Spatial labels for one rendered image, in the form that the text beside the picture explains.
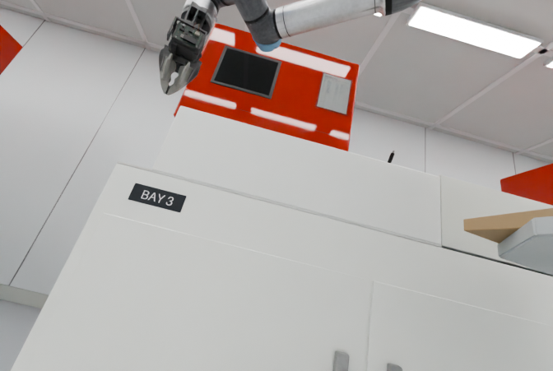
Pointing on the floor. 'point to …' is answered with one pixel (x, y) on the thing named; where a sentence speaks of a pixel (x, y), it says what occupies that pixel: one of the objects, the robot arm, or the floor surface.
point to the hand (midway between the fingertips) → (168, 90)
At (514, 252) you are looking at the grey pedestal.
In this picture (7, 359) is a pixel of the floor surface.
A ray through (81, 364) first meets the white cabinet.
